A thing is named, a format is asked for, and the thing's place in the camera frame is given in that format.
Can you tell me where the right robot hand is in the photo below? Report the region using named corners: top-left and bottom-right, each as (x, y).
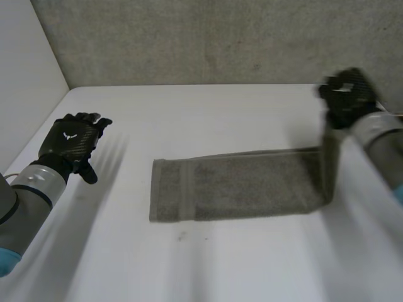
top-left (317, 67), bottom-right (389, 130)

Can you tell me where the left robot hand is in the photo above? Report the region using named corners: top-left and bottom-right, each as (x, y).
top-left (30, 111), bottom-right (113, 185)

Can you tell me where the grey towel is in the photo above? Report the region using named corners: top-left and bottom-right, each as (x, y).
top-left (148, 105), bottom-right (344, 223)

